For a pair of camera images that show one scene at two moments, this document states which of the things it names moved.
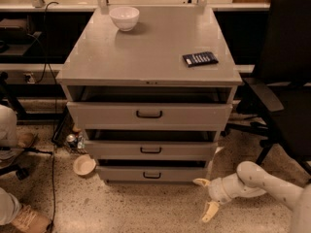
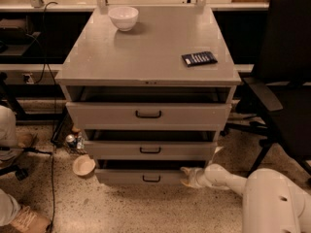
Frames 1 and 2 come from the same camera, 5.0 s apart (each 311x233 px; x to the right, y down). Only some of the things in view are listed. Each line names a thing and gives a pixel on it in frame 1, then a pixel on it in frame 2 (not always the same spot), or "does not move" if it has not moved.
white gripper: x=218 y=190 -> x=212 y=175
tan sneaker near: x=31 y=221 does not move
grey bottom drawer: x=151 y=174 does not move
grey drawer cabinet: x=146 y=116 does not move
